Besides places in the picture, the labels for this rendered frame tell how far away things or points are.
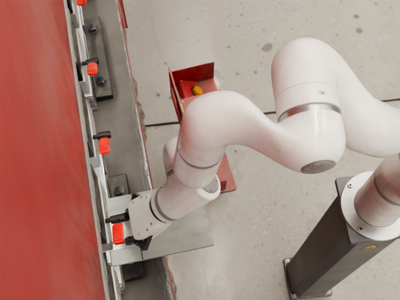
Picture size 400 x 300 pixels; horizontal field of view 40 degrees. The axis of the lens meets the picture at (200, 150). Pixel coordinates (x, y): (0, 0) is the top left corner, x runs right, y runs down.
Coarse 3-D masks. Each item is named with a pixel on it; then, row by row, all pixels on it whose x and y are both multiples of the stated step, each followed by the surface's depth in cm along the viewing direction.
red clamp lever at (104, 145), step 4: (100, 132) 125; (104, 132) 125; (108, 132) 125; (92, 136) 125; (96, 136) 125; (100, 136) 125; (104, 136) 124; (108, 136) 125; (100, 140) 121; (104, 140) 121; (108, 140) 121; (100, 144) 120; (104, 144) 119; (108, 144) 120; (100, 148) 118; (104, 148) 118; (108, 148) 118; (100, 152) 118; (104, 152) 118; (108, 152) 118
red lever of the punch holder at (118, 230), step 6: (114, 216) 117; (120, 216) 117; (108, 222) 117; (114, 222) 116; (120, 222) 117; (114, 228) 113; (120, 228) 113; (114, 234) 111; (120, 234) 111; (114, 240) 110; (120, 240) 110
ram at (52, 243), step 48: (0, 0) 59; (48, 0) 98; (0, 48) 55; (48, 48) 87; (0, 96) 51; (48, 96) 78; (0, 144) 48; (48, 144) 71; (0, 192) 45; (48, 192) 65; (0, 240) 43; (48, 240) 60; (96, 240) 100; (0, 288) 41; (48, 288) 56; (96, 288) 89
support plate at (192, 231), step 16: (144, 192) 147; (112, 208) 145; (176, 224) 144; (192, 224) 144; (208, 224) 144; (160, 240) 142; (176, 240) 142; (192, 240) 142; (208, 240) 142; (112, 256) 140; (128, 256) 140; (144, 256) 140; (160, 256) 140
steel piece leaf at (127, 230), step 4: (128, 220) 144; (112, 224) 143; (124, 224) 143; (128, 224) 143; (124, 228) 143; (128, 228) 143; (124, 232) 143; (128, 232) 143; (124, 236) 142; (124, 244) 141; (132, 244) 141; (116, 248) 141; (120, 248) 141; (124, 248) 141
